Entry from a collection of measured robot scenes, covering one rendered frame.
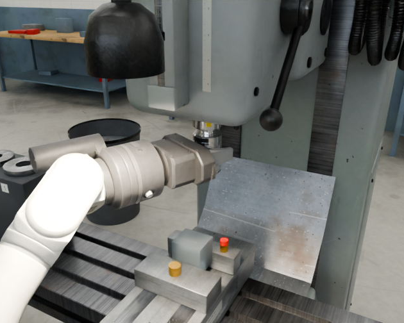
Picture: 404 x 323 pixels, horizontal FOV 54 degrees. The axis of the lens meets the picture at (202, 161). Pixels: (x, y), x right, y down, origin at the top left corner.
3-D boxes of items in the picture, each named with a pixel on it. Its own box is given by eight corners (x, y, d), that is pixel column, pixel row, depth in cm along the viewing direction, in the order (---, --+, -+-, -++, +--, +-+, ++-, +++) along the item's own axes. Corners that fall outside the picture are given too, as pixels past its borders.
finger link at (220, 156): (229, 161, 66) (199, 170, 62) (230, 143, 64) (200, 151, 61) (236, 164, 65) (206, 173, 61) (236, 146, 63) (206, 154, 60)
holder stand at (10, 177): (36, 255, 93) (20, 179, 85) (-26, 232, 102) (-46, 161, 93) (72, 229, 103) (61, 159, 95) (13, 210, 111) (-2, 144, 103)
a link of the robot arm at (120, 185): (147, 193, 52) (61, 220, 46) (122, 213, 61) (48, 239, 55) (117, 118, 54) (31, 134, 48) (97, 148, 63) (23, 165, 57)
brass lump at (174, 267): (177, 278, 69) (176, 270, 68) (166, 274, 70) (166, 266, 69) (183, 271, 71) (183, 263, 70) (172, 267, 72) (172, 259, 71)
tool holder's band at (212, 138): (223, 142, 62) (223, 136, 62) (193, 143, 62) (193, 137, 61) (219, 132, 66) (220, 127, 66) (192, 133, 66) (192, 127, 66)
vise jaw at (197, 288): (206, 314, 67) (206, 296, 65) (134, 286, 73) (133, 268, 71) (221, 293, 71) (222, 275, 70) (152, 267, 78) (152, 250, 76)
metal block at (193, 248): (199, 277, 73) (199, 250, 70) (172, 267, 75) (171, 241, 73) (212, 261, 77) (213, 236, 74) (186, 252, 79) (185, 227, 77)
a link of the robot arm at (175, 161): (217, 140, 57) (144, 159, 50) (215, 199, 61) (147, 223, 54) (169, 119, 66) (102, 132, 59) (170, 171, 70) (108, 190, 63)
